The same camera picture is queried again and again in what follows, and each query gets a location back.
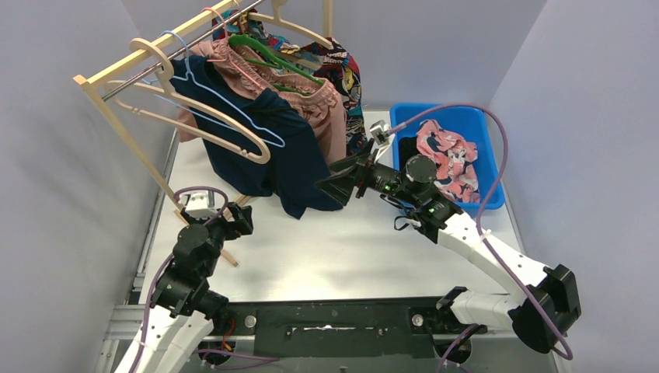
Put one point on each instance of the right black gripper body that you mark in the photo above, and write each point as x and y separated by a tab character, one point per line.
367	173

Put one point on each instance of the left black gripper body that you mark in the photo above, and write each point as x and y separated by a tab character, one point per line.
239	219

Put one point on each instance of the black mesh shorts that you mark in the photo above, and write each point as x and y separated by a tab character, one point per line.
407	149

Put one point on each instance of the navy blue shorts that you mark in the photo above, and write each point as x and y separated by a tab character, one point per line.
291	172

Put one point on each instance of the pink shark print shorts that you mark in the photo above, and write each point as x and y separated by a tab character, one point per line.
454	158

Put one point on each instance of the beige wooden hanger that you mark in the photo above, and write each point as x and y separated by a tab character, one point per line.
164	74

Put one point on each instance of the light blue wire hanger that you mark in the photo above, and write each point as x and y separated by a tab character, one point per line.
190	77

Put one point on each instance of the pink wire hanger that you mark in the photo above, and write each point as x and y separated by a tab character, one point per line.
226	36

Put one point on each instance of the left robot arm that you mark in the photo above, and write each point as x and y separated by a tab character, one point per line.
181	309

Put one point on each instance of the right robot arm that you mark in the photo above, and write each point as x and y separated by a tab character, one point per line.
539	303

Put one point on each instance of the dusty pink shorts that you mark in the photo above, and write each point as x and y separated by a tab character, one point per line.
318	103

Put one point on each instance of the colourful comic print shorts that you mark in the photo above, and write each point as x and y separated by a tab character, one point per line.
335	65

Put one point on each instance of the green plastic hanger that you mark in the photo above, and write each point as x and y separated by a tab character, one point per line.
268	57

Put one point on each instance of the beige hanger at back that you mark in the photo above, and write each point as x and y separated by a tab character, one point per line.
276	19

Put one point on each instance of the blue plastic bin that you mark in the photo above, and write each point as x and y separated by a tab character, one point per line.
467	121

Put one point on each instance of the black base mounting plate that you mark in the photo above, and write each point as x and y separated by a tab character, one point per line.
371	327

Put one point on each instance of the metal hanging rod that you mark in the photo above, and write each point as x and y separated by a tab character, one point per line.
202	19

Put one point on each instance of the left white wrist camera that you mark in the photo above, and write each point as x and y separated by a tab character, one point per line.
199	204

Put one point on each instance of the aluminium table frame rail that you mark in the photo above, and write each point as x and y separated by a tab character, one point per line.
110	350

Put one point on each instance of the wooden clothes rack frame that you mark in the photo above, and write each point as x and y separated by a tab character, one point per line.
95	91

